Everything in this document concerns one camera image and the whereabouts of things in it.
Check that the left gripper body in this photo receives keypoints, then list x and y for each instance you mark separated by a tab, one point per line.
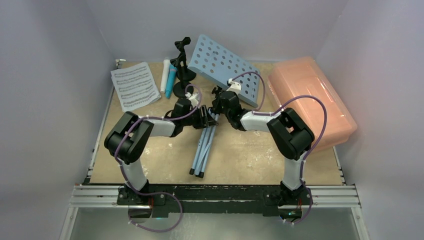
198	121

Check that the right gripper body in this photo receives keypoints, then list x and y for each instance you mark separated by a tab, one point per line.
218	103

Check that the black mic stand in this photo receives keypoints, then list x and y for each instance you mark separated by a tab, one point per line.
183	73
179	89

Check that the light blue music stand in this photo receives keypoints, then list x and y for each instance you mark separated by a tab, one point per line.
217	64

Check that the blue toy microphone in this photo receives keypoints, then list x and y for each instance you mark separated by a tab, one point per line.
170	81

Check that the white toy microphone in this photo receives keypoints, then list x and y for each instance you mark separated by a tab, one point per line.
165	74

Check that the sheet music page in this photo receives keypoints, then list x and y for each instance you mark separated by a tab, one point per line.
135	86

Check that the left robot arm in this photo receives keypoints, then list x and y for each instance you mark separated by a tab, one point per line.
128	138

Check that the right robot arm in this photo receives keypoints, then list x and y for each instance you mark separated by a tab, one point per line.
292	136

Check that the pink plastic storage box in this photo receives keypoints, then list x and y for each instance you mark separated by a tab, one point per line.
303	77

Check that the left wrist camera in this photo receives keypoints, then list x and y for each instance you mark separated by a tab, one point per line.
194	98

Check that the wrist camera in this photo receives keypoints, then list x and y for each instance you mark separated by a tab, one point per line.
234	86
194	98

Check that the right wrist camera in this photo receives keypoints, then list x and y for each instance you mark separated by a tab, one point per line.
234	86

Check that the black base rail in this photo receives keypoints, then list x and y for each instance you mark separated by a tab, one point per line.
217	199

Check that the aluminium frame rail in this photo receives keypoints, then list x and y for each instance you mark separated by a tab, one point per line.
236	158

